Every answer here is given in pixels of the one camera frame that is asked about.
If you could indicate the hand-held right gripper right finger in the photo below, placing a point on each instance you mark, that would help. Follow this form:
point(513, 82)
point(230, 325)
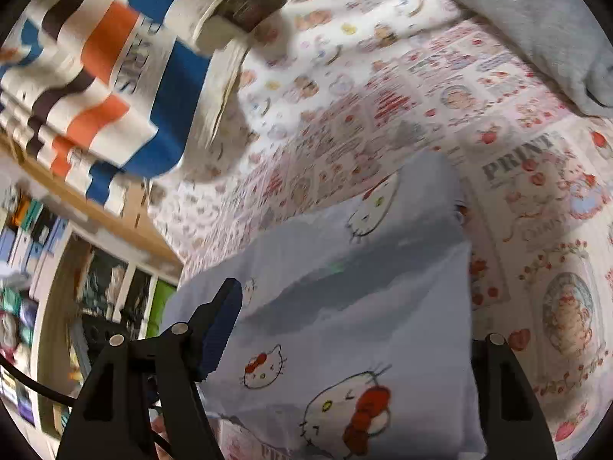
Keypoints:
point(507, 393)

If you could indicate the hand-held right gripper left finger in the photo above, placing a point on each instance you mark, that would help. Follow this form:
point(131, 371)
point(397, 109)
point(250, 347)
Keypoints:
point(220, 330)

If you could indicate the blue cat-print satin pants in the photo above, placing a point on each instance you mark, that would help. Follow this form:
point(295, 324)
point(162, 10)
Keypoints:
point(359, 287)

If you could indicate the white shelf unit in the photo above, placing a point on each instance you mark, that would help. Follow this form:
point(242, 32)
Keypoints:
point(96, 297)

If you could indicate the wooden door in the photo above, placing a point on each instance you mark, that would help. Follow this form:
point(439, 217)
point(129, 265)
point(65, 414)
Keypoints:
point(105, 215)

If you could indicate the pink printed bed sheet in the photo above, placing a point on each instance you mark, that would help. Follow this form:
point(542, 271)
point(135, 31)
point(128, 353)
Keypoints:
point(541, 201)

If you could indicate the stack of file boxes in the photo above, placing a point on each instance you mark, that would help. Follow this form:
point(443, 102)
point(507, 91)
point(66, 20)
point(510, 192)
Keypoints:
point(33, 235)

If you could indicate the bear-print white sheet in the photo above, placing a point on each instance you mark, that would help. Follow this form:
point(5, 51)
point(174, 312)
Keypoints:
point(311, 72)

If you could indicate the striped hanging cloth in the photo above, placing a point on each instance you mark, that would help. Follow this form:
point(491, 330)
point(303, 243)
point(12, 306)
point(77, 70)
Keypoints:
point(119, 67)

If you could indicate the grey folded cloth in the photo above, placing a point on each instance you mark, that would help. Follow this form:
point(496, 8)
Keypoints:
point(527, 24)

